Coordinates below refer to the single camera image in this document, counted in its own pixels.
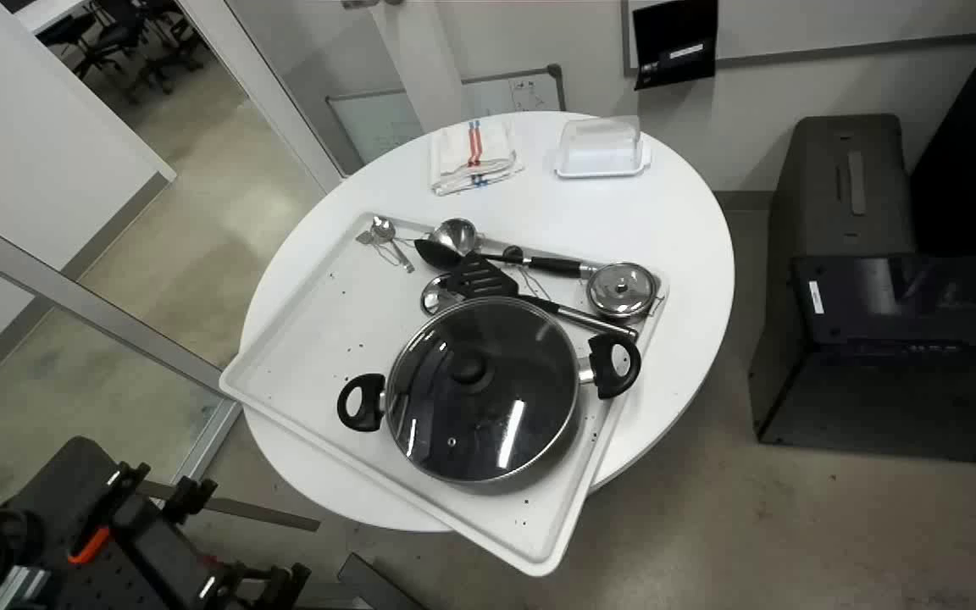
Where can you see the black office chairs behind glass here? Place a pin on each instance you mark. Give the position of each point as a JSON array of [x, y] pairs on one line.
[[115, 34]]

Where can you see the clear plastic container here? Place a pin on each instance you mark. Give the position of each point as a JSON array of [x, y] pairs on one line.
[[601, 154]]

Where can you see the black camera stand equipment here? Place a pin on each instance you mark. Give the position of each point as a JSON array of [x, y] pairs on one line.
[[83, 511]]

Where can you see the grey metal partition frame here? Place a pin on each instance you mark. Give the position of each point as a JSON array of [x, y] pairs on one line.
[[60, 293]]

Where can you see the metal kitchen utensils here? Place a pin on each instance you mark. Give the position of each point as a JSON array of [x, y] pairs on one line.
[[480, 276]]

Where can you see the white plastic tray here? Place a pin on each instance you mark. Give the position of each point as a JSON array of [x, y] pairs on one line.
[[321, 340]]

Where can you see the black marker holder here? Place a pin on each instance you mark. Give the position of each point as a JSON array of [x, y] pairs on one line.
[[677, 38]]

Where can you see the small steel ladle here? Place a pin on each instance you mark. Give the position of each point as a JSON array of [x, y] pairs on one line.
[[437, 300]]

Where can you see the steel measuring spoons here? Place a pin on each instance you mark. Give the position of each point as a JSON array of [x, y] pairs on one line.
[[381, 232]]

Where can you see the black plastic spoon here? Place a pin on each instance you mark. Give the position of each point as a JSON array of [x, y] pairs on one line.
[[436, 254]]

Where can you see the white towel red stripe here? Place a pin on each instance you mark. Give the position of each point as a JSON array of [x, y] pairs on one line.
[[493, 148]]

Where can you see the glass pot lid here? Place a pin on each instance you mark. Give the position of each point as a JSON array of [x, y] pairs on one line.
[[508, 375]]

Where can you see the metal measuring spoons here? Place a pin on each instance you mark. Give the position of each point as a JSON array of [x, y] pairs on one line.
[[454, 234]]

